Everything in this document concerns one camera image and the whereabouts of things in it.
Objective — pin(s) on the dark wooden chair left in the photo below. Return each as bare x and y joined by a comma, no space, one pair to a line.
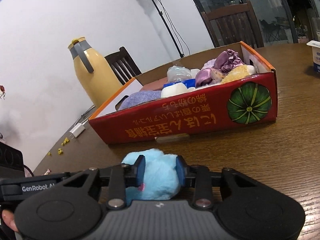
123,65

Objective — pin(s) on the person's left hand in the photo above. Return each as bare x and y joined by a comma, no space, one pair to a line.
9,220

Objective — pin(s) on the blue white tissue pack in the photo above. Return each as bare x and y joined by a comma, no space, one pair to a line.
188,83

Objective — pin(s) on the clear glitter soft tube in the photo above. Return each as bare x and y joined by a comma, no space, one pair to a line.
216,75

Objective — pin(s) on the pink artificial flowers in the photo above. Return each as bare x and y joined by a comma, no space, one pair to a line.
3,93

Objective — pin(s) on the light blue fluffy plush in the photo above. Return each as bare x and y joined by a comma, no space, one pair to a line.
160,180

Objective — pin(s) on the white power adapter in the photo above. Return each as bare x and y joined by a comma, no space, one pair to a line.
77,130

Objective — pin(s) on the lavender knit cloth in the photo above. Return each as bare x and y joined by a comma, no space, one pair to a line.
140,97

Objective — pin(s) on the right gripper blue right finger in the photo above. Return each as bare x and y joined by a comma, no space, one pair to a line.
181,169

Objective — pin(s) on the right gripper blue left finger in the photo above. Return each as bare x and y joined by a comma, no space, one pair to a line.
139,169

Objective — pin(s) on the white yellow plush alpaca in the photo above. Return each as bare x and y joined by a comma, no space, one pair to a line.
238,73

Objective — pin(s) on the red cardboard box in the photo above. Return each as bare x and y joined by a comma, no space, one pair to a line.
248,101

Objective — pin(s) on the iridescent plastic bag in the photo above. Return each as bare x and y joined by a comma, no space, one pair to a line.
178,73

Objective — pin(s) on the lilac fluffy plush slipper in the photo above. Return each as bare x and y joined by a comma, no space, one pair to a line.
209,64

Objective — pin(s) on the pink yellow sponge block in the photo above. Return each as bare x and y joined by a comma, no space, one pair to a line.
155,85

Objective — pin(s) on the dark wooden chair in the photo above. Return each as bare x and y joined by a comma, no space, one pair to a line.
234,23
123,65

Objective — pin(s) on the white yogurt cup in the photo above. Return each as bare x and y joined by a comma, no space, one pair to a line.
315,45

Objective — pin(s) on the yellow thermos jug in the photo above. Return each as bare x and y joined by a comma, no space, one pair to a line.
93,72

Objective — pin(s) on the dark wooden chair right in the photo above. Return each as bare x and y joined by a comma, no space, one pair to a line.
234,23

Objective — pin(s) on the purple satin scrunchie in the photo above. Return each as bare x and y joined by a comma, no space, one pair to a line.
225,62

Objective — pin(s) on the studio light on stand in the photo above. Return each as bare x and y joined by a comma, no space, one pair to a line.
176,37

